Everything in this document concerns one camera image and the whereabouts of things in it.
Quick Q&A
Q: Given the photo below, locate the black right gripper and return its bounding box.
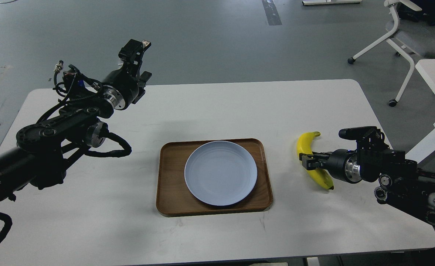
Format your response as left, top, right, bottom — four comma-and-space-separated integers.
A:
299, 149, 359, 184

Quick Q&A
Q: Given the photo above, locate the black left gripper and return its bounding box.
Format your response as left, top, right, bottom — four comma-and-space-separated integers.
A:
101, 39, 152, 110

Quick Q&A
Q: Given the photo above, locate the yellow banana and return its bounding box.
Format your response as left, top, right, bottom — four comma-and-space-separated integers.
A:
296, 131, 334, 190

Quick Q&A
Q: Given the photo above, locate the light blue plate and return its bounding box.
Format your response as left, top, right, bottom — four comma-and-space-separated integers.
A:
184, 141, 258, 207

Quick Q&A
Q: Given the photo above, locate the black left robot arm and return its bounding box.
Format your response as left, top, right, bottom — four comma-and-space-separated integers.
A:
0, 39, 152, 244

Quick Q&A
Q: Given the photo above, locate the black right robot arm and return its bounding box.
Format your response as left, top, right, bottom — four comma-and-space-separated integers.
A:
296, 126, 435, 226

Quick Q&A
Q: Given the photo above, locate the brown wooden tray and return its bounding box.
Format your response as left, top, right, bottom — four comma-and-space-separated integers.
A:
156, 138, 273, 217

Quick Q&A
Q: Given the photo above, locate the white office chair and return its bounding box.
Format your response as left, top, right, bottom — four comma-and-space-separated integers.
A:
347, 0, 435, 107

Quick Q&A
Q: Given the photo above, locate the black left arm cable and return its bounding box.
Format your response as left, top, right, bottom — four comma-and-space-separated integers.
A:
82, 131, 133, 158

